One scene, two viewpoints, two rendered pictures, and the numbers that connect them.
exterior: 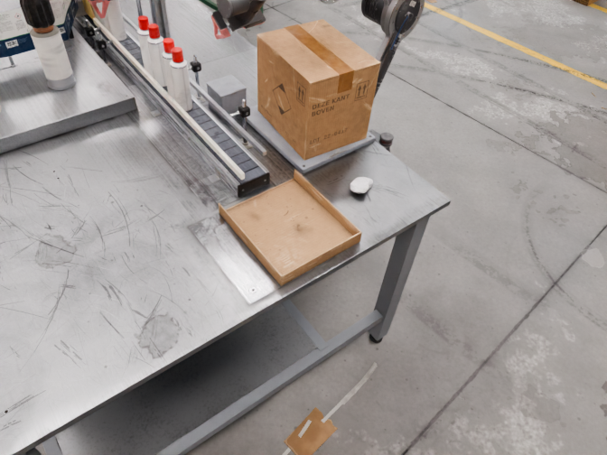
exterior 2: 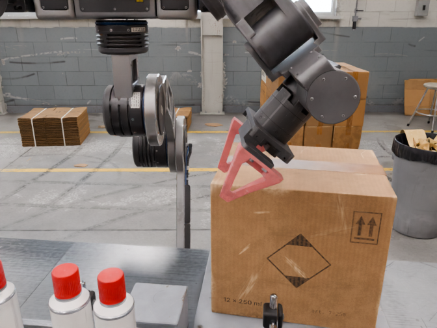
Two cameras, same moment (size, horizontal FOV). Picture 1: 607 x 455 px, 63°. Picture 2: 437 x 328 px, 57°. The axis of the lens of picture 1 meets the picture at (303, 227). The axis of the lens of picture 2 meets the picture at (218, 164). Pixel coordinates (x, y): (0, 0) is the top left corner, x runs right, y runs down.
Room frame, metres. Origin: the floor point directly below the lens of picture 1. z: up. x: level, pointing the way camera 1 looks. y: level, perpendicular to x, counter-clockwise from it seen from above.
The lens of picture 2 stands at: (0.95, 0.61, 1.39)
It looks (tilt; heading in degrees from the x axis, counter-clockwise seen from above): 20 degrees down; 317
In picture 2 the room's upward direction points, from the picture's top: straight up
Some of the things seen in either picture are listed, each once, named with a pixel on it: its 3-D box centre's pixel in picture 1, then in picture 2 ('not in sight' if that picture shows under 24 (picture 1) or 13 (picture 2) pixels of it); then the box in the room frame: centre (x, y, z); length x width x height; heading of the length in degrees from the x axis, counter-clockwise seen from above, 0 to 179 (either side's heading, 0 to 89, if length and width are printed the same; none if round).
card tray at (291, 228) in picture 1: (288, 222); not in sight; (0.91, 0.04, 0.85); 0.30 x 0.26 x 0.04; 41
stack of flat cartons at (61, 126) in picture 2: not in sight; (56, 125); (5.55, -1.15, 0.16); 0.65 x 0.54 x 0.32; 52
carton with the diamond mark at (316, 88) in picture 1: (313, 88); (295, 227); (1.36, 0.01, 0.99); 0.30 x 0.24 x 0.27; 36
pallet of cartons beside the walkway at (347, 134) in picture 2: not in sight; (305, 107); (3.39, -2.96, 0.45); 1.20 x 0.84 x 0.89; 139
